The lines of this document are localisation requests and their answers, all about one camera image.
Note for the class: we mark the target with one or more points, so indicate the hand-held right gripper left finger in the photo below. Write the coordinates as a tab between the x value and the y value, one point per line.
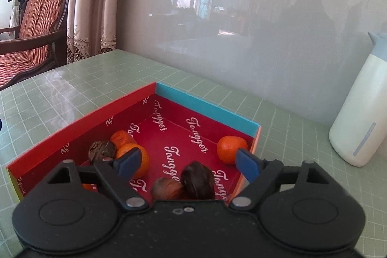
130	161

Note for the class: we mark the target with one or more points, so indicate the brown piece with orange cut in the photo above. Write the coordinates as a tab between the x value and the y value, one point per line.
167	189

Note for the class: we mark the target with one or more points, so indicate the small mandarin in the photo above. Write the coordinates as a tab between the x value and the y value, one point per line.
144	159
229	149

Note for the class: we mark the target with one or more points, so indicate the wooden chair with red cushion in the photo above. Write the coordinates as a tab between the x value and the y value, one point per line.
39	19

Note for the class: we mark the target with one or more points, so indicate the orange cut carrot piece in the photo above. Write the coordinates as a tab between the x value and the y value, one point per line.
121	137

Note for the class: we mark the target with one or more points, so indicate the colourful cardboard box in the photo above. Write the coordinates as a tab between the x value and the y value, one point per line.
178	137

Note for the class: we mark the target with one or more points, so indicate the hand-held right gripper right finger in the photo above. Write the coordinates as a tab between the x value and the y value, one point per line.
246	162

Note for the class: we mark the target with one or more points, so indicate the white thermos jug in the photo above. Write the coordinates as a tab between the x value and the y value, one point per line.
359	113

